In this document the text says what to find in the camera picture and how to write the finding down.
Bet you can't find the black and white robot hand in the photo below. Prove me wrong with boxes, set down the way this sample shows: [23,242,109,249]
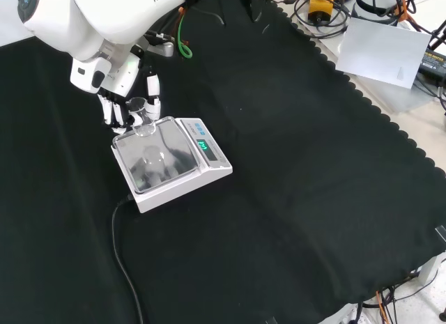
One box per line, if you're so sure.
[69,47,163,136]

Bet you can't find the clear glass beaker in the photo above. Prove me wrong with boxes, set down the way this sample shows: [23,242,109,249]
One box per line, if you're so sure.
[125,97,158,137]

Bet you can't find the white electronic balance steel pan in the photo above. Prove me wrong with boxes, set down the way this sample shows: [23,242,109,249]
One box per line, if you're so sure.
[111,116,233,214]

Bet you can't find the black bench cloth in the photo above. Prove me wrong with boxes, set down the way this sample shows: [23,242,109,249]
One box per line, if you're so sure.
[0,0,446,324]

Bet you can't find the yellow stop button box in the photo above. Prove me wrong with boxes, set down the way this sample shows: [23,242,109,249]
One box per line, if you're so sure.
[308,0,335,24]

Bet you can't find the pale board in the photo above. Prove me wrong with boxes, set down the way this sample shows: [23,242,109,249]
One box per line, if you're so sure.
[336,17,432,90]

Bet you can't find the black power adapter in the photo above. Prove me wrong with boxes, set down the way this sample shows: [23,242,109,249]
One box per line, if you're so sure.
[417,48,446,77]

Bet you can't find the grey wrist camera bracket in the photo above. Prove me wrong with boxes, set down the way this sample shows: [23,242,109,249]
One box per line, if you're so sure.
[148,30,175,58]

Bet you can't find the green cable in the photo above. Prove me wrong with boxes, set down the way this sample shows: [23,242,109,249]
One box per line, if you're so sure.
[176,0,193,59]

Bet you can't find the black balance power cable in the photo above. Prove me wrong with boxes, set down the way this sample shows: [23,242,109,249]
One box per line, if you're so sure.
[111,194,144,324]

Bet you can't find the black coiled cable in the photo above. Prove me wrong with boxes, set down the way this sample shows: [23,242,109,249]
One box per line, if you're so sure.
[292,0,353,38]

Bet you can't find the orange cable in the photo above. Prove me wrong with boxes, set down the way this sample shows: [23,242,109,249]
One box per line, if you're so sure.
[375,291,393,324]

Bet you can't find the white bench frame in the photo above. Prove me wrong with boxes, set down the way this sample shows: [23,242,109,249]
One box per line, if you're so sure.
[416,252,446,286]

